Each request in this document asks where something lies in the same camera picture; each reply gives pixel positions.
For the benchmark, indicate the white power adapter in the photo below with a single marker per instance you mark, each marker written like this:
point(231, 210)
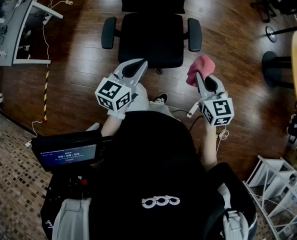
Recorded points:
point(28, 144)

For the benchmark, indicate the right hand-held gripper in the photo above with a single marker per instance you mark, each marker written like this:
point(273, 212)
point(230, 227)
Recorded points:
point(218, 111)

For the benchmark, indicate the person's right forearm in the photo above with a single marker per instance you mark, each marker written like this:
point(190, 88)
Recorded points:
point(209, 149)

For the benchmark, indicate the black pole with round base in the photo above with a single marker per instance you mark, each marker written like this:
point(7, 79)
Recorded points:
point(271, 34)

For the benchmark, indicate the chest-mounted display device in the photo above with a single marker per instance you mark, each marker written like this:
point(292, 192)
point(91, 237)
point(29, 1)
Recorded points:
point(68, 156)

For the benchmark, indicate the person's left hand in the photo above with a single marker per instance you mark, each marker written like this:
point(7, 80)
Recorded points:
point(118, 114)

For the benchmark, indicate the black office chair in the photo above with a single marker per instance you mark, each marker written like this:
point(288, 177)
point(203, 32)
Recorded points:
point(151, 39)

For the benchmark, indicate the person's left forearm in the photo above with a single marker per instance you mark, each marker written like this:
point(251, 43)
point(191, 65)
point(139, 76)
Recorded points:
point(111, 127)

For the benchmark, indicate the curved grey desk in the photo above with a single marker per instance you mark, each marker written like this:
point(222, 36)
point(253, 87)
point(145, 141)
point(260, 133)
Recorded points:
point(16, 29)

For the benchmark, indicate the person's black shoe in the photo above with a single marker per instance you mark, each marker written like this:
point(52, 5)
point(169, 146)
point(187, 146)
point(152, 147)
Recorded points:
point(161, 98)

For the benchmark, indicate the person's black shirt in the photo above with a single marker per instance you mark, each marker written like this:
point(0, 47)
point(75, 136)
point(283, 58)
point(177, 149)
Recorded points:
point(158, 159)

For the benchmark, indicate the person's light grey trousers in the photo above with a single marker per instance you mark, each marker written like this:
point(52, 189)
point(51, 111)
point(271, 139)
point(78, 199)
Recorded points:
point(141, 104)

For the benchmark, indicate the pink cloth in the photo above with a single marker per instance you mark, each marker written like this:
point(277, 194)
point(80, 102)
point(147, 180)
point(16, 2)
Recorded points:
point(201, 66)

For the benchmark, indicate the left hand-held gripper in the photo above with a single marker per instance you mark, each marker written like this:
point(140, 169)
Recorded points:
point(113, 94)

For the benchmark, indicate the black chest rig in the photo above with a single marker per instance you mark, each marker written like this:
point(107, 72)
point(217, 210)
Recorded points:
point(63, 189)

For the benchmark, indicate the grey mount bar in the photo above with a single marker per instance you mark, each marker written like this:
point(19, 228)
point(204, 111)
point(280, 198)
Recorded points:
point(93, 127)

